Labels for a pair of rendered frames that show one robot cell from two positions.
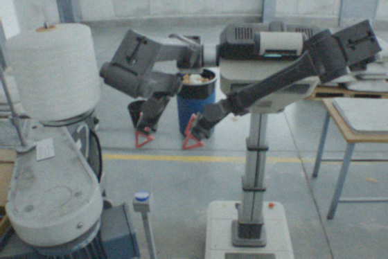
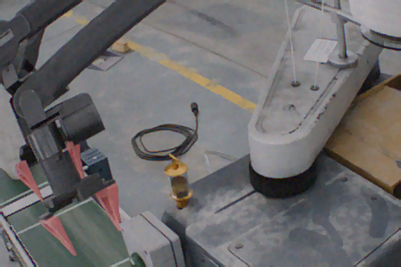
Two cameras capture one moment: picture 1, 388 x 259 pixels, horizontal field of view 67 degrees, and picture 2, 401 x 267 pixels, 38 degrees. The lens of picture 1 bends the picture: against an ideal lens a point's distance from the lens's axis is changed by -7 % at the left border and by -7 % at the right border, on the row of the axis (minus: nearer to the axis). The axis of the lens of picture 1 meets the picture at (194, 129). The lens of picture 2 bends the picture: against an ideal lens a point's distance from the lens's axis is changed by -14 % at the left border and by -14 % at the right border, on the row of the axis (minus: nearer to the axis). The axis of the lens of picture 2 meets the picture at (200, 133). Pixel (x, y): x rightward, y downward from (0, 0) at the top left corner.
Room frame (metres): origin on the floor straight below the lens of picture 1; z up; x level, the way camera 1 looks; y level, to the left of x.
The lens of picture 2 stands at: (1.27, 0.95, 1.83)
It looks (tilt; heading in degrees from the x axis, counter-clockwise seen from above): 31 degrees down; 235
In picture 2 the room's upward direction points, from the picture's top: 9 degrees counter-clockwise
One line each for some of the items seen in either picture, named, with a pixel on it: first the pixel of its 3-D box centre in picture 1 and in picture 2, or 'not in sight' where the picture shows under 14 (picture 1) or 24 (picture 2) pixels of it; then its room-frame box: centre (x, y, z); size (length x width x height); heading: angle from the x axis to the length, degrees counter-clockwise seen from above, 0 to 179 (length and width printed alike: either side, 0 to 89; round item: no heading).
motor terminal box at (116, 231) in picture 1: (119, 236); not in sight; (0.47, 0.18, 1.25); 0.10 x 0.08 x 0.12; 19
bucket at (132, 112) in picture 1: (140, 115); not in sight; (3.20, 0.60, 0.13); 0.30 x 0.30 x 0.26
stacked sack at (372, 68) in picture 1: (370, 66); not in sight; (3.80, -2.41, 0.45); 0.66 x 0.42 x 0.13; 89
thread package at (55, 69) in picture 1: (56, 69); not in sight; (0.58, 0.27, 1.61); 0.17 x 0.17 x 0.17
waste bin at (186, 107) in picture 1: (196, 104); not in sight; (3.04, -0.04, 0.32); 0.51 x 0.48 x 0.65; 174
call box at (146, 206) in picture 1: (143, 201); not in sight; (1.05, 0.24, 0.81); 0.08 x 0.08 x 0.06; 84
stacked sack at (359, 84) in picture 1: (366, 83); not in sight; (3.77, -2.40, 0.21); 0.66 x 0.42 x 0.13; 81
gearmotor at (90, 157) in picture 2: not in sight; (82, 158); (0.28, -1.34, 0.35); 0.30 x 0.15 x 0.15; 84
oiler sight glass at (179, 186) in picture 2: not in sight; (178, 181); (0.90, 0.38, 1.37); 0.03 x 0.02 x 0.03; 84
